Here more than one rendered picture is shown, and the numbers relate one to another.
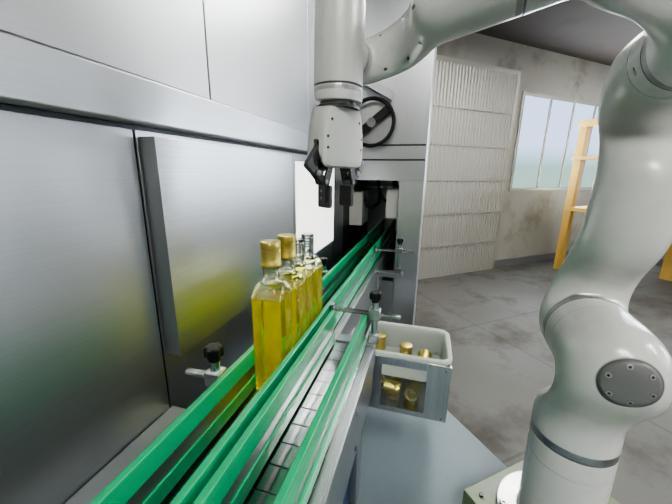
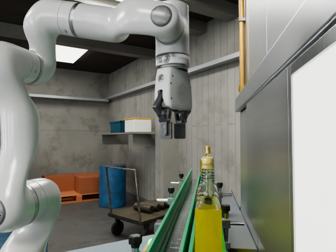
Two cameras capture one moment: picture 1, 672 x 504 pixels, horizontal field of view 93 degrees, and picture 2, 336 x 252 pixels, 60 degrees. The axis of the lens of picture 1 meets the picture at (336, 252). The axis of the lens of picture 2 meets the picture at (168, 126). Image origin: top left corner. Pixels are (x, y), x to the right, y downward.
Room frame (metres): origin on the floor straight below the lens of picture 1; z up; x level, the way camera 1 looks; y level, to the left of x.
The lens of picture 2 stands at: (1.31, -0.11, 1.38)
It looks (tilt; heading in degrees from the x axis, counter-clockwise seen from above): 2 degrees up; 172
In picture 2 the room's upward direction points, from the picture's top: straight up
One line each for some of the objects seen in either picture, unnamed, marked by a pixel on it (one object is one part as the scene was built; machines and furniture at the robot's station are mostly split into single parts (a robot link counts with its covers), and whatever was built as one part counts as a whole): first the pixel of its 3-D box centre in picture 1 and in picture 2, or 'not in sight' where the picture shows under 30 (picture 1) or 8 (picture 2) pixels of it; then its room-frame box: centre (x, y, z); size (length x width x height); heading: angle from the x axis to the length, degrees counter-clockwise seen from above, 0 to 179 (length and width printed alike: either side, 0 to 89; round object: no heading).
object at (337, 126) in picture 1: (337, 135); (172, 88); (0.60, 0.00, 1.51); 0.10 x 0.07 x 0.11; 134
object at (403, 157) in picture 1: (396, 93); not in sight; (1.86, -0.31, 1.86); 0.70 x 0.37 x 0.89; 164
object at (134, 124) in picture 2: not in sight; (137, 125); (-3.97, 0.08, 1.61); 0.44 x 0.36 x 0.25; 23
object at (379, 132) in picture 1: (371, 122); not in sight; (1.51, -0.15, 1.66); 0.21 x 0.05 x 0.21; 74
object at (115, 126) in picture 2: not in sight; (125, 127); (-4.51, -0.15, 1.60); 0.57 x 0.42 x 0.22; 23
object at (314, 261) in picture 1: (307, 299); (208, 243); (0.69, 0.06, 1.16); 0.06 x 0.06 x 0.21; 75
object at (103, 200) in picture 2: not in sight; (112, 184); (-4.84, -0.40, 0.42); 0.57 x 0.55 x 0.83; 23
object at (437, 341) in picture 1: (406, 352); not in sight; (0.77, -0.20, 0.97); 0.22 x 0.17 x 0.09; 74
